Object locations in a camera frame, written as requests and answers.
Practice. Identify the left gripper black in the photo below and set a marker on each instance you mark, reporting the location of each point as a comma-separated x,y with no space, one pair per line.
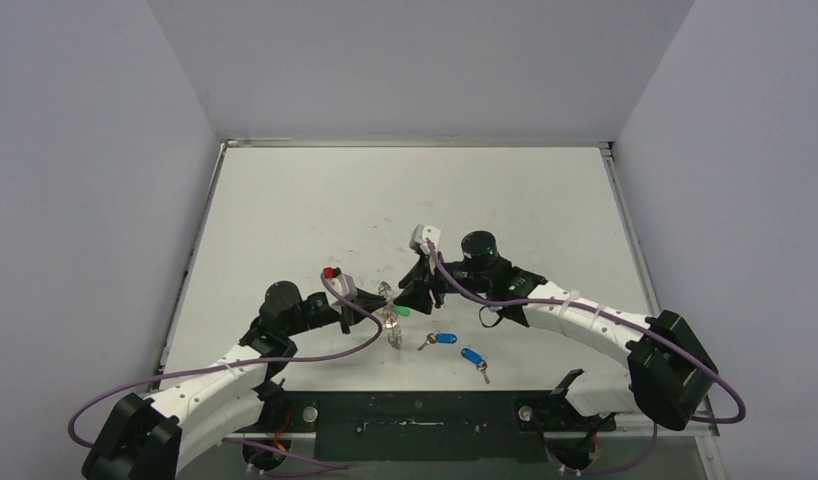
367,301

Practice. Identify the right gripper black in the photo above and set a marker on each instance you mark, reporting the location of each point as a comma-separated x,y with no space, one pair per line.
433,285

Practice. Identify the metal disc with key rings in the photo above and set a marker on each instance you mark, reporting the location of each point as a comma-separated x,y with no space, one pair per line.
389,316

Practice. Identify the key with green tag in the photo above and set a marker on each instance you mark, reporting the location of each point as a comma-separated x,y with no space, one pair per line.
401,311

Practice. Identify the key with blue tag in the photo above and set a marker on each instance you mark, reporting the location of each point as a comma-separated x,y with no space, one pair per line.
478,361
436,338

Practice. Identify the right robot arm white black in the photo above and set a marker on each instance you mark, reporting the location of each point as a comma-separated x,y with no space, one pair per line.
668,373

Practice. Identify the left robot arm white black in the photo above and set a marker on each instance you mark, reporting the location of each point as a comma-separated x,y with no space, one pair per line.
155,437

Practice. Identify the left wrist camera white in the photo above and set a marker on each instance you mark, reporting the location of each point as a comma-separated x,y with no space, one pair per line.
342,284

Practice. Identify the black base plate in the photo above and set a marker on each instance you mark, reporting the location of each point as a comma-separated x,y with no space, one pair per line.
432,426

